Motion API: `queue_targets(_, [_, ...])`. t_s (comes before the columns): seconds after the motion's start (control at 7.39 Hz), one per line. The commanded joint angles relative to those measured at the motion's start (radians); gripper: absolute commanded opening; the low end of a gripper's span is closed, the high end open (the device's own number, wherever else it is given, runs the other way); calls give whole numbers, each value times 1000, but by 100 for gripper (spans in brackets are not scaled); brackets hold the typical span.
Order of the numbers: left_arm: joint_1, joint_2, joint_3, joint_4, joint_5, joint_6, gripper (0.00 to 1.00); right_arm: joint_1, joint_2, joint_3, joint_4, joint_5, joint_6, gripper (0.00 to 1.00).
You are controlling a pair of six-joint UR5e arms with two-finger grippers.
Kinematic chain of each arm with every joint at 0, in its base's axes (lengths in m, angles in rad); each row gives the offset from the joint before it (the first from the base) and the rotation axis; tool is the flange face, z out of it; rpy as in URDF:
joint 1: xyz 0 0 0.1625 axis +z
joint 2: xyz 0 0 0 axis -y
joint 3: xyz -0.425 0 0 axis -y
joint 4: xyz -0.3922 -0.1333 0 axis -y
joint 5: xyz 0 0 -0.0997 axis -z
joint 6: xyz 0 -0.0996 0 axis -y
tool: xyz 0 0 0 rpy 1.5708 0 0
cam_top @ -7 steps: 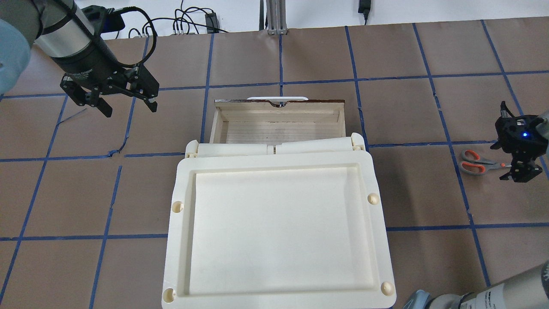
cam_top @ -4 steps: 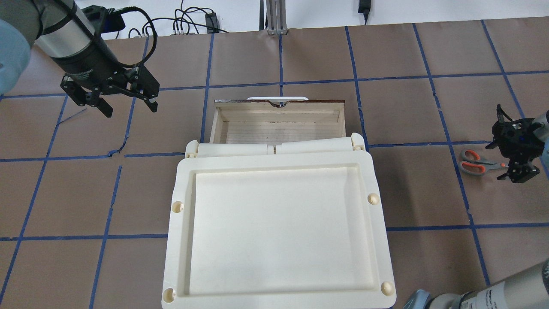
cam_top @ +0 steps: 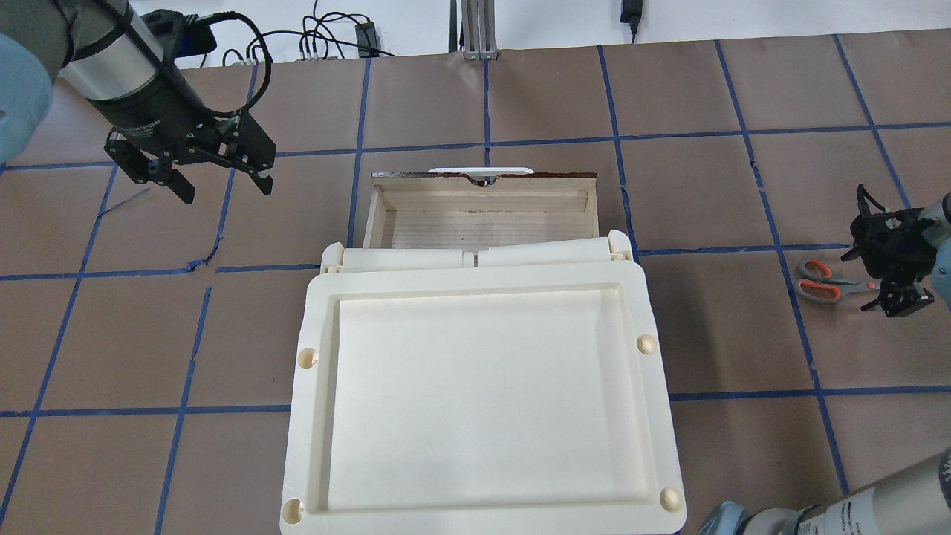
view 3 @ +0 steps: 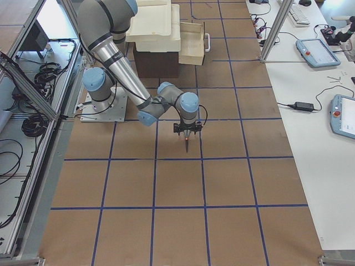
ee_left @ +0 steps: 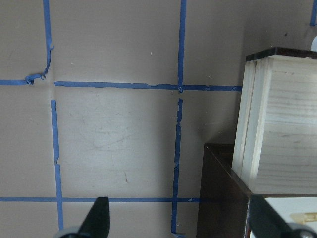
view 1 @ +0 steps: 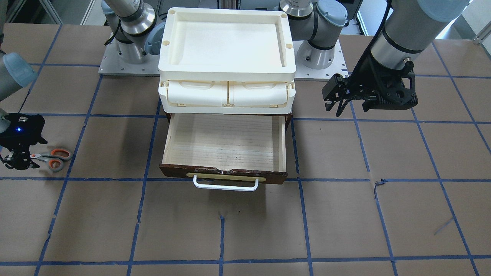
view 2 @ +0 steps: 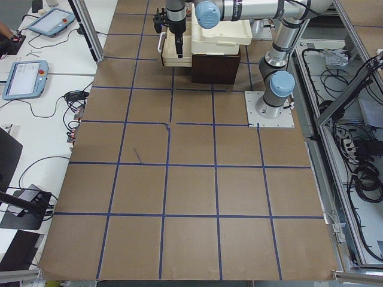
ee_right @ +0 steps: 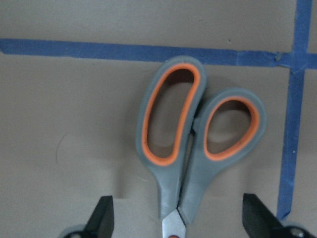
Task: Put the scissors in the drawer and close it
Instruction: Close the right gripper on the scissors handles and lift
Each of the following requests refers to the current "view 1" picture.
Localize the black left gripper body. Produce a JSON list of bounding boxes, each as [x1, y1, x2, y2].
[[348, 54, 419, 112]]

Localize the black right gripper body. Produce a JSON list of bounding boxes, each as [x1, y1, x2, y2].
[[0, 113, 48, 169]]

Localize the grey orange scissors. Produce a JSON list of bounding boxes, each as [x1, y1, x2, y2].
[[30, 148, 72, 172]]

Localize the light wooden drawer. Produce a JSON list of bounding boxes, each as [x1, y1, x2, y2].
[[160, 113, 292, 184]]

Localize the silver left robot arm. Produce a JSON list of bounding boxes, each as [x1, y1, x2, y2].
[[278, 0, 469, 117]]

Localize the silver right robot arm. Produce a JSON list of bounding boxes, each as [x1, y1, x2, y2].
[[0, 52, 47, 170]]

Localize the dark brown wooden cabinet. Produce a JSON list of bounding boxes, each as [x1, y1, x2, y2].
[[163, 109, 293, 122]]

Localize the cream plastic tray organizer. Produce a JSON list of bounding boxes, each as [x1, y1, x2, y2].
[[158, 7, 296, 115]]

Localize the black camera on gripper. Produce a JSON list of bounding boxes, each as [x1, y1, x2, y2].
[[321, 73, 350, 117]]

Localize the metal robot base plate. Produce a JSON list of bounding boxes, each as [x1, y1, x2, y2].
[[293, 41, 349, 81]]

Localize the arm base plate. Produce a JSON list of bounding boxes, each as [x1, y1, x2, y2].
[[98, 38, 160, 76]]

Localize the white drawer handle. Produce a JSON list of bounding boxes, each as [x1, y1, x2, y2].
[[193, 175, 259, 192]]

